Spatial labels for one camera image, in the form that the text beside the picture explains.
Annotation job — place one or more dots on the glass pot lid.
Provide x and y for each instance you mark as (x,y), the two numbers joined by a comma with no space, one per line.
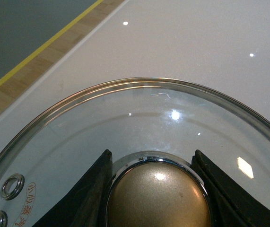
(152,127)

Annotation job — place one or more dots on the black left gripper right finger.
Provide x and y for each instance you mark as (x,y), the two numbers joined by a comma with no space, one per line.
(230,205)

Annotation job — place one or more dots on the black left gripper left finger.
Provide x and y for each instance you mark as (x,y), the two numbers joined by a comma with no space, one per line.
(80,206)

